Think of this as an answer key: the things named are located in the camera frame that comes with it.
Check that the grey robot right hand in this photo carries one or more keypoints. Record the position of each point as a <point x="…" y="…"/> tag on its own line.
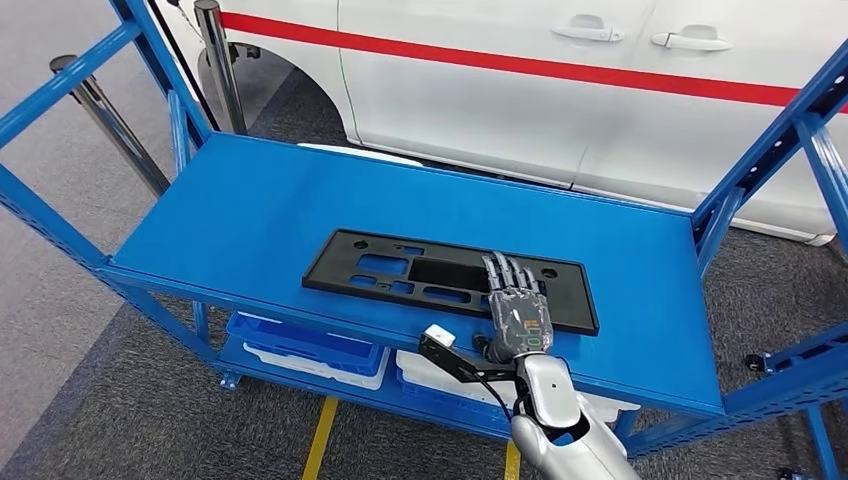
<point x="523" y="324"/>

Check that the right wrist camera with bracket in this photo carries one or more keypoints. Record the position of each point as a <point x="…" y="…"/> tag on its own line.
<point x="440" y="336"/>

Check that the white car red stripe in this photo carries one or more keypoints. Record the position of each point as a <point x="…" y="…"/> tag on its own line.
<point x="464" y="99"/>

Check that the blue wheeled rack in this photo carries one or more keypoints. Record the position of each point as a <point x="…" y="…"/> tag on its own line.
<point x="821" y="437"/>

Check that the black plastic panel part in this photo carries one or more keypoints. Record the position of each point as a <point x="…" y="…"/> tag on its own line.
<point x="331" y="265"/>

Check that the chrome stanchion post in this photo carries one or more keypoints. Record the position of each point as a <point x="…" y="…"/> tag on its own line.
<point x="112" y="129"/>
<point x="218" y="66"/>

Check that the blue metal shelf rack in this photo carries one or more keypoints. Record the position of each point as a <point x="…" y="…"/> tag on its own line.
<point x="265" y="212"/>

